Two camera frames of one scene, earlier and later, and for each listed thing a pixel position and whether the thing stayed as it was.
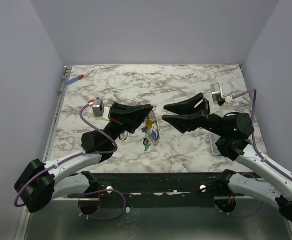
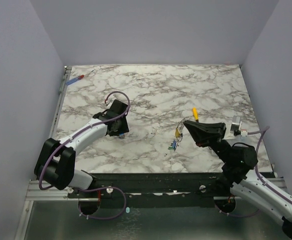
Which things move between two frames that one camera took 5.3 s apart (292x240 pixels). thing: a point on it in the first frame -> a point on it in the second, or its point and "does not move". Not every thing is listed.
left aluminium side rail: (66, 76) does not move
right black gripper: (206, 113) -> (220, 133)
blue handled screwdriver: (76, 78) does not move
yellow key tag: (149, 123) -> (177, 134)
